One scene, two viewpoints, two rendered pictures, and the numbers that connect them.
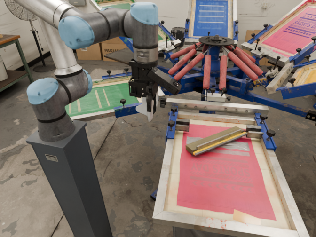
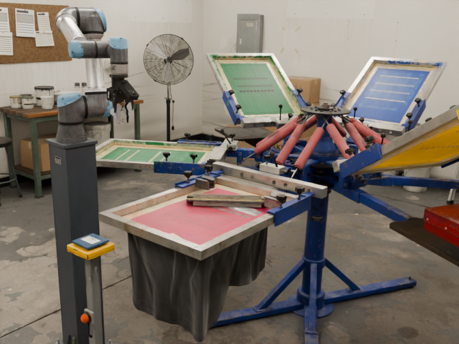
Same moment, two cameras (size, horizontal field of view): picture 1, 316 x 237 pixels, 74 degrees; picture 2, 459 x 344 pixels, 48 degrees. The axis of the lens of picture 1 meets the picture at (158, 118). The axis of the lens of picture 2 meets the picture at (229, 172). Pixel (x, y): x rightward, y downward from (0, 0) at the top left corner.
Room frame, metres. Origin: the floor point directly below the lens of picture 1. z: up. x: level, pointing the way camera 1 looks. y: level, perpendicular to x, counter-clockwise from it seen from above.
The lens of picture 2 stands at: (-1.10, -1.45, 1.78)
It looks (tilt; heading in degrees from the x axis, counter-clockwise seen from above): 16 degrees down; 28
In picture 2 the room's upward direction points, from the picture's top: 2 degrees clockwise
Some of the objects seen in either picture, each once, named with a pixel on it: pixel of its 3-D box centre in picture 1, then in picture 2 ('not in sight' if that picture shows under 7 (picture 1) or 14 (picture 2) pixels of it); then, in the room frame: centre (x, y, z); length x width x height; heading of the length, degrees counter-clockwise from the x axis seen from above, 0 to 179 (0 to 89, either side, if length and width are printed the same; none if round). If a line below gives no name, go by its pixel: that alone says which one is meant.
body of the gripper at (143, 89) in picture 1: (144, 78); (119, 88); (0.63, 0.04, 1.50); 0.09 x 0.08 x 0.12; 76
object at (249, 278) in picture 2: not in sight; (236, 274); (0.70, -0.52, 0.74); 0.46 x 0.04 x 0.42; 171
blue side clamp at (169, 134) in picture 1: (172, 125); (198, 183); (1.07, -0.09, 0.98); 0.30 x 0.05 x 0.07; 171
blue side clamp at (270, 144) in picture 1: (263, 134); (289, 209); (0.98, -0.64, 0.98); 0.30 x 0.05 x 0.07; 171
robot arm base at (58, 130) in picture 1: (54, 121); (71, 130); (0.73, 0.45, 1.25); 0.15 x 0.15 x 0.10
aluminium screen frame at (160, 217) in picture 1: (219, 157); (209, 209); (0.79, -0.33, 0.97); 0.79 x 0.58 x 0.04; 171
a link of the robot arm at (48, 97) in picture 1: (47, 97); (71, 106); (0.74, 0.45, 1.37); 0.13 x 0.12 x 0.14; 148
